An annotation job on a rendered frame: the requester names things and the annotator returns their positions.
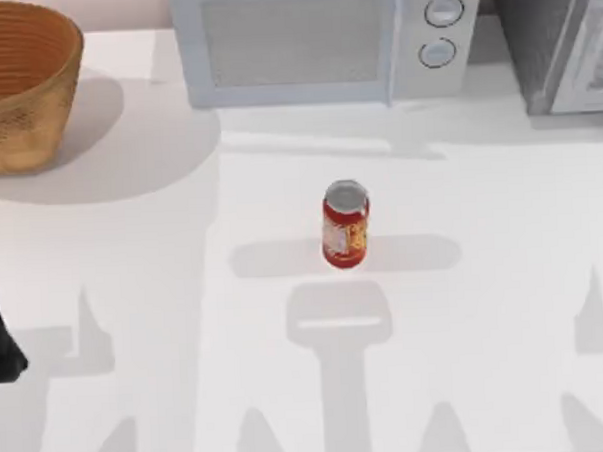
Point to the red and white can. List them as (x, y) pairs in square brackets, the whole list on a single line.
[(346, 234)]

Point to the microwave oven door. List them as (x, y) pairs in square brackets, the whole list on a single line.
[(293, 46)]

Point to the round microwave knob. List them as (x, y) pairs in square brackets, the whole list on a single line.
[(437, 53), (443, 9)]

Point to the pale microwave oven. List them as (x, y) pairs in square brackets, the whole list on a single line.
[(466, 38)]

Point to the brown woven basket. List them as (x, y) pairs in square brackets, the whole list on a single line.
[(20, 98)]

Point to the grey cabinet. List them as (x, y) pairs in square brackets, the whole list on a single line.
[(564, 44)]

